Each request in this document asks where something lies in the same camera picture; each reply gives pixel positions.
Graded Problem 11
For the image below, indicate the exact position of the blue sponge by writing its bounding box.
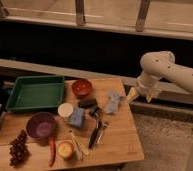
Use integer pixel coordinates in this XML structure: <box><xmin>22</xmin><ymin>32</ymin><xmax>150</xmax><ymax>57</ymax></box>
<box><xmin>69</xmin><ymin>108</ymin><xmax>85</xmax><ymax>128</ymax></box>

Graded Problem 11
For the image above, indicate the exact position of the corn cob with husk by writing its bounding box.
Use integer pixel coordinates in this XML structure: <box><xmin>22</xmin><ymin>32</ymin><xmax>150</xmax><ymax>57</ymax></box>
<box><xmin>69</xmin><ymin>130</ymin><xmax>90</xmax><ymax>160</ymax></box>

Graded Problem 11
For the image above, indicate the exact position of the wooden table board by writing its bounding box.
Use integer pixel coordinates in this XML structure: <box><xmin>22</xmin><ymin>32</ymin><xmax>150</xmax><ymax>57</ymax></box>
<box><xmin>0</xmin><ymin>78</ymin><xmax>144</xmax><ymax>171</ymax></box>

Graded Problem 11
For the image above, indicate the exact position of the red chili pepper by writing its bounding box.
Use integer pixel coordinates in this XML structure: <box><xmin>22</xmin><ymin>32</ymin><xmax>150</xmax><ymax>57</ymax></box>
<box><xmin>48</xmin><ymin>137</ymin><xmax>56</xmax><ymax>167</ymax></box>

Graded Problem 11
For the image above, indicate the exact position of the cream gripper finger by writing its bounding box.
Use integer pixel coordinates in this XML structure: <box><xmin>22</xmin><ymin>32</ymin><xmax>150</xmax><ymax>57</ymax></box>
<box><xmin>126</xmin><ymin>87</ymin><xmax>139</xmax><ymax>103</ymax></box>
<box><xmin>146</xmin><ymin>91</ymin><xmax>155</xmax><ymax>103</ymax></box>

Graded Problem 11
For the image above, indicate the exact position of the purple bowl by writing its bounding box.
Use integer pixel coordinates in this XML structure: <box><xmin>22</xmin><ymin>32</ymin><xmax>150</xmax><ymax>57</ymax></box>
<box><xmin>26</xmin><ymin>112</ymin><xmax>56</xmax><ymax>140</ymax></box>

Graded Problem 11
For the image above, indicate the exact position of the green plastic tray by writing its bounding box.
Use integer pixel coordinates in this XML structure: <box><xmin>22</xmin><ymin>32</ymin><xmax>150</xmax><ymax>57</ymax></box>
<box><xmin>6</xmin><ymin>75</ymin><xmax>65</xmax><ymax>113</ymax></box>

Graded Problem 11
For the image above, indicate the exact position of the yellow red apple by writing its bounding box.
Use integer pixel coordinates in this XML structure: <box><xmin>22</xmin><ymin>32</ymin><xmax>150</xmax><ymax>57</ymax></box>
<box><xmin>58</xmin><ymin>141</ymin><xmax>74</xmax><ymax>160</ymax></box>

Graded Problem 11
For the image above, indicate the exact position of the white cup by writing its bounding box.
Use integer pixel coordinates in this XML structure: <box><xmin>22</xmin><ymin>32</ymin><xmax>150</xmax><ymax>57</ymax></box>
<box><xmin>58</xmin><ymin>103</ymin><xmax>74</xmax><ymax>118</ymax></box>

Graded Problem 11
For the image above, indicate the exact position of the metal fork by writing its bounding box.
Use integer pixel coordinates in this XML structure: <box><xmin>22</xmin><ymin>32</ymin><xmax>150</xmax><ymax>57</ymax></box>
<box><xmin>96</xmin><ymin>121</ymin><xmax>109</xmax><ymax>145</ymax></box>

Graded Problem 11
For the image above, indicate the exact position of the light blue cloth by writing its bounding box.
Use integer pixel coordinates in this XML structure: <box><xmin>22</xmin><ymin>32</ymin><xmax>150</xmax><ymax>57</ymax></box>
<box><xmin>104</xmin><ymin>91</ymin><xmax>125</xmax><ymax>114</ymax></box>

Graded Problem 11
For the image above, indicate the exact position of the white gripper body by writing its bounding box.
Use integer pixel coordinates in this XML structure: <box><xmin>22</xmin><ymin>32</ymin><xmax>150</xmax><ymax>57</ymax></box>
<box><xmin>136</xmin><ymin>75</ymin><xmax>160</xmax><ymax>97</ymax></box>

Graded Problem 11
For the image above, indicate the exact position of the red bowl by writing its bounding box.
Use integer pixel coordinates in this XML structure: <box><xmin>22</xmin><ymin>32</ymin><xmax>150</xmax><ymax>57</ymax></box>
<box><xmin>71</xmin><ymin>79</ymin><xmax>93</xmax><ymax>98</ymax></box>

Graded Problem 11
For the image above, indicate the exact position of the red grapes bunch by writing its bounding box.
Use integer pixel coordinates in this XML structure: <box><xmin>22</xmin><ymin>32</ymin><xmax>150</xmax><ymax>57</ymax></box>
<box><xmin>9</xmin><ymin>130</ymin><xmax>29</xmax><ymax>167</ymax></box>

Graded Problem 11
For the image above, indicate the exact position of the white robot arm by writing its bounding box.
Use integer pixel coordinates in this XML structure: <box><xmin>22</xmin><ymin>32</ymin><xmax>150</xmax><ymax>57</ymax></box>
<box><xmin>126</xmin><ymin>51</ymin><xmax>193</xmax><ymax>171</ymax></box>

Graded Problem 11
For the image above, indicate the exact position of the dark brown block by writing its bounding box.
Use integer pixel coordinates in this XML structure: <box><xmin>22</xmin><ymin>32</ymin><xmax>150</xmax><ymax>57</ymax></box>
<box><xmin>78</xmin><ymin>98</ymin><xmax>97</xmax><ymax>108</ymax></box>

